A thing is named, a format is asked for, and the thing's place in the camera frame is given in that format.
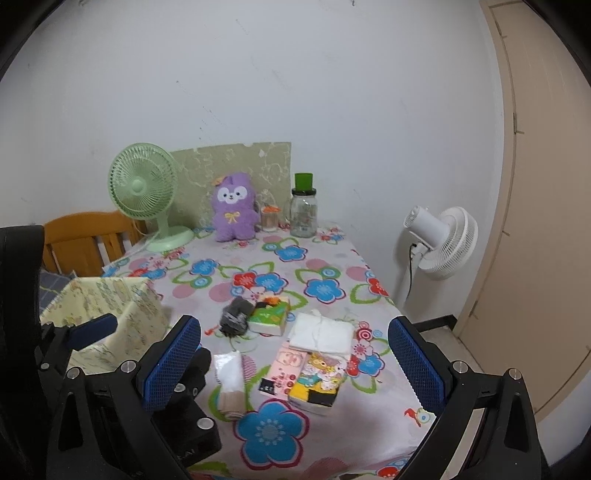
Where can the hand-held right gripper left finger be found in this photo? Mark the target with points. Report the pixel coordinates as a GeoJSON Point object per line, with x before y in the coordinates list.
{"type": "Point", "coordinates": [173, 364]}

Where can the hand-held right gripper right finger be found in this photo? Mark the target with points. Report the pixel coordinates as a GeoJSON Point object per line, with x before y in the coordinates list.
{"type": "Point", "coordinates": [415, 364]}

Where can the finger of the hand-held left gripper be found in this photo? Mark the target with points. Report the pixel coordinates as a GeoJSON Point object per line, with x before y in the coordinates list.
{"type": "Point", "coordinates": [94, 330]}
{"type": "Point", "coordinates": [198, 374]}

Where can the yellow printed fabric box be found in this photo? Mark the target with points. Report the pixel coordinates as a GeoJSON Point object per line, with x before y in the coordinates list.
{"type": "Point", "coordinates": [138, 314]}

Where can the small dark grey felt hat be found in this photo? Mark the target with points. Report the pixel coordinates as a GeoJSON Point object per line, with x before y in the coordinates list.
{"type": "Point", "coordinates": [235, 316]}

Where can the green printed packet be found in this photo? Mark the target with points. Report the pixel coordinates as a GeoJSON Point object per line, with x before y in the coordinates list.
{"type": "Point", "coordinates": [268, 318]}

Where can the white socks in plastic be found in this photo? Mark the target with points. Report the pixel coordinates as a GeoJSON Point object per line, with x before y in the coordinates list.
{"type": "Point", "coordinates": [231, 374]}

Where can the blue plaid cushion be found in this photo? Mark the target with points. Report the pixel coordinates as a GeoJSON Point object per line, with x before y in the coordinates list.
{"type": "Point", "coordinates": [51, 290]}

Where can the pink sock packet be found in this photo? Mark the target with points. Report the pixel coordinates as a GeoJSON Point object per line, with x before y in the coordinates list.
{"type": "Point", "coordinates": [286, 369]}

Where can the wooden chair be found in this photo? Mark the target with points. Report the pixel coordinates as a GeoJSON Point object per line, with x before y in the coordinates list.
{"type": "Point", "coordinates": [74, 230]}

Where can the floral tablecloth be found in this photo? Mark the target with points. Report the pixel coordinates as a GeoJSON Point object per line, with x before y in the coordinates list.
{"type": "Point", "coordinates": [207, 277]}

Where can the white folded cloth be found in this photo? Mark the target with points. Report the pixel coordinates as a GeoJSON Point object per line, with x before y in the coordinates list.
{"type": "Point", "coordinates": [323, 334]}

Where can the yellow cartoon sock packet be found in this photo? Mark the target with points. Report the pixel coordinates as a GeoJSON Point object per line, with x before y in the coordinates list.
{"type": "Point", "coordinates": [314, 378]}

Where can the white floor fan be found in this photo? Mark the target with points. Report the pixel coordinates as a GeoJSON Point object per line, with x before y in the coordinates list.
{"type": "Point", "coordinates": [455, 244]}

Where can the green desk fan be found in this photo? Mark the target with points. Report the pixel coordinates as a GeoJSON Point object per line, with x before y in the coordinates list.
{"type": "Point", "coordinates": [138, 184]}

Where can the purple plush toy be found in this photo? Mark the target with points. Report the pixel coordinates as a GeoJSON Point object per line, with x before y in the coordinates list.
{"type": "Point", "coordinates": [235, 221]}

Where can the cotton swab jar orange lid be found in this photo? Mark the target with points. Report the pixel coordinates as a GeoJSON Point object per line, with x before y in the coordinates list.
{"type": "Point", "coordinates": [270, 221]}

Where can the glass jar green lid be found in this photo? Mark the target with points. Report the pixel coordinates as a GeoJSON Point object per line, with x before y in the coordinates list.
{"type": "Point", "coordinates": [304, 217]}

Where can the beige door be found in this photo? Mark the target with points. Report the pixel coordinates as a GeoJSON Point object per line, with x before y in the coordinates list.
{"type": "Point", "coordinates": [545, 230]}

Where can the green marbled board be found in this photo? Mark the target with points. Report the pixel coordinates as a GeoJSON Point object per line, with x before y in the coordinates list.
{"type": "Point", "coordinates": [198, 175]}

